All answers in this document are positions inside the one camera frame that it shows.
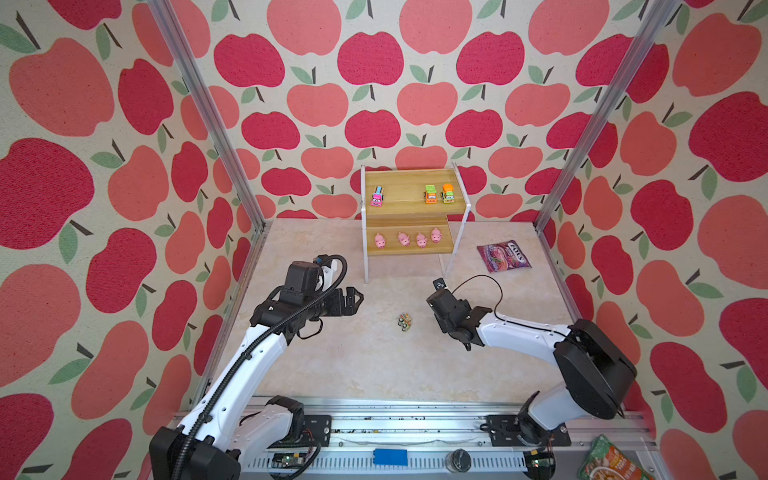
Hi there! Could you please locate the pink teal toy car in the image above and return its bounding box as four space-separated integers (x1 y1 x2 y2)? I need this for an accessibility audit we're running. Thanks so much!
370 186 384 207

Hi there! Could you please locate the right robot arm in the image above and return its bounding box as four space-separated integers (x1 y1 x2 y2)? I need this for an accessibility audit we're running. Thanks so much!
427 288 637 446

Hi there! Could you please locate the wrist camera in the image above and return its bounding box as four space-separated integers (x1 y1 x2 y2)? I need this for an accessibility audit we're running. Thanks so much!
279 256 339 306
433 277 447 291

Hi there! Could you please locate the wooden two-tier shelf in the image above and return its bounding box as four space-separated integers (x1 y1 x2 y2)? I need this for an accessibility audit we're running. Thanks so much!
359 164 471 282

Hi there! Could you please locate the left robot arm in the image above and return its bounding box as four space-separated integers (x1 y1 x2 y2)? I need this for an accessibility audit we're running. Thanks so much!
149 286 364 479

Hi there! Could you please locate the blue tape block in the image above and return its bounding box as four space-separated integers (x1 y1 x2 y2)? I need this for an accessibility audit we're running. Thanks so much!
373 448 409 467

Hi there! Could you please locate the green pink toy bus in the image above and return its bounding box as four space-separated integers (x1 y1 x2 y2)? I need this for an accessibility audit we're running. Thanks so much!
397 313 412 332

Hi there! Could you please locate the green snack packet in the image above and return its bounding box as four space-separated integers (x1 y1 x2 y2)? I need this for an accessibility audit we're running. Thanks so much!
577 435 654 480

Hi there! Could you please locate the left aluminium frame post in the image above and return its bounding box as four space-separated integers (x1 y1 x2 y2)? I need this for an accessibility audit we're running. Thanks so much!
148 1 267 235

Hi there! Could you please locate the round black knob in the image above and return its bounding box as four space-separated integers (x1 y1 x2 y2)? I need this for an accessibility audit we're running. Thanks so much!
446 449 472 473

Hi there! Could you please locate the orange green toy truck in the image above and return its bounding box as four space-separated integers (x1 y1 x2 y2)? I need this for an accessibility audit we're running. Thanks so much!
441 183 455 204

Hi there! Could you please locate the aluminium frame post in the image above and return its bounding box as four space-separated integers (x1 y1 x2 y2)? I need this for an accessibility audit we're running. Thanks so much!
534 0 682 239
148 1 267 235

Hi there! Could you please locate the right aluminium frame post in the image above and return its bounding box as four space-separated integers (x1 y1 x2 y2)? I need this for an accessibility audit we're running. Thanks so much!
534 0 682 239

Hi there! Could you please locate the green toy car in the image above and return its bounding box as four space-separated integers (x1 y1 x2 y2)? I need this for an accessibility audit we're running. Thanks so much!
424 185 438 204

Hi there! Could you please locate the purple candy bag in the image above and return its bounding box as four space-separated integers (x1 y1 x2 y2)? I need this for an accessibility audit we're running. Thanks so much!
477 240 532 273

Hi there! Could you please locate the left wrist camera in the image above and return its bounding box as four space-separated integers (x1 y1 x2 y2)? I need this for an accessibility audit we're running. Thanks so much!
279 256 339 306

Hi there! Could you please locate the pink square toy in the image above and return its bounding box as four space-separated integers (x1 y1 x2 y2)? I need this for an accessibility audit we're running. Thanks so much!
397 232 410 247

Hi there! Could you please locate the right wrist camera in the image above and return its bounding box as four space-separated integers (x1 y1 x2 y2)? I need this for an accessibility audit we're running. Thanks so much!
433 277 447 291

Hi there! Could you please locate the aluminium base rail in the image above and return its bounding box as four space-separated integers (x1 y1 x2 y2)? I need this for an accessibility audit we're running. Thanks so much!
237 398 671 479

